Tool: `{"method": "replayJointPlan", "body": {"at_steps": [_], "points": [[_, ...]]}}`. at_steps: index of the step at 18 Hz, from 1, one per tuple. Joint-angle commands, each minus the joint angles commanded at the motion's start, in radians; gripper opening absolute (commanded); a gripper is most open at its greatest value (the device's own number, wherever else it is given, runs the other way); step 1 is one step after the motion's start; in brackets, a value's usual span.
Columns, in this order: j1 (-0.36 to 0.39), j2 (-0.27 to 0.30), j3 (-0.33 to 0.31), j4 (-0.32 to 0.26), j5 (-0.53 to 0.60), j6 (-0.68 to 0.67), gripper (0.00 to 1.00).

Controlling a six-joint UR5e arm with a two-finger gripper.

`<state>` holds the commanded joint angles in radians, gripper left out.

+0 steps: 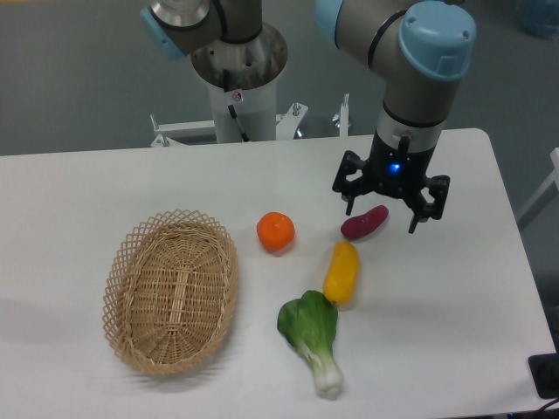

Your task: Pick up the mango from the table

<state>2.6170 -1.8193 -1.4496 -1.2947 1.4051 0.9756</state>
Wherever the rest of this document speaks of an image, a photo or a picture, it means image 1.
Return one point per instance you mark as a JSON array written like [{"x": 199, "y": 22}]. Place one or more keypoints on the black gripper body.
[{"x": 389, "y": 173}]

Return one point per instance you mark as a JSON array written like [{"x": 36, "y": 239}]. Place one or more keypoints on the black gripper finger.
[
  {"x": 428, "y": 202},
  {"x": 350, "y": 179}
]

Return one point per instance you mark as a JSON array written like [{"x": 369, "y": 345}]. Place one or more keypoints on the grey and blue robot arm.
[{"x": 422, "y": 50}]

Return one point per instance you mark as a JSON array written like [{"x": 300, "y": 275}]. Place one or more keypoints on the yellow mango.
[{"x": 339, "y": 283}]

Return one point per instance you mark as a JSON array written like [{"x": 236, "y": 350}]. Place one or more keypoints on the purple sweet potato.
[{"x": 358, "y": 227}]

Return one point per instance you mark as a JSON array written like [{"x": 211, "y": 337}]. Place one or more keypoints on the orange tangerine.
[{"x": 275, "y": 231}]

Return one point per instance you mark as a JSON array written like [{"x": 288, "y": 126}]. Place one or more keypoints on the green bok choy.
[{"x": 309, "y": 325}]

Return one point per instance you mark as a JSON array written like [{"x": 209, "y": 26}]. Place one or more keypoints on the blue object in background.
[{"x": 539, "y": 17}]

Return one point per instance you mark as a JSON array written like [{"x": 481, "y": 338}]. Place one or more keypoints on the black device at table edge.
[{"x": 544, "y": 370}]

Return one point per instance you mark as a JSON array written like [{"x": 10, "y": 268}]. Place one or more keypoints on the woven wicker basket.
[{"x": 171, "y": 293}]

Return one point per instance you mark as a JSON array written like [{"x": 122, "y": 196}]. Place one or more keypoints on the white frame at right edge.
[{"x": 542, "y": 196}]

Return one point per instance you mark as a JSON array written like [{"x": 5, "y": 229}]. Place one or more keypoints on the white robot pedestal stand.
[{"x": 241, "y": 81}]

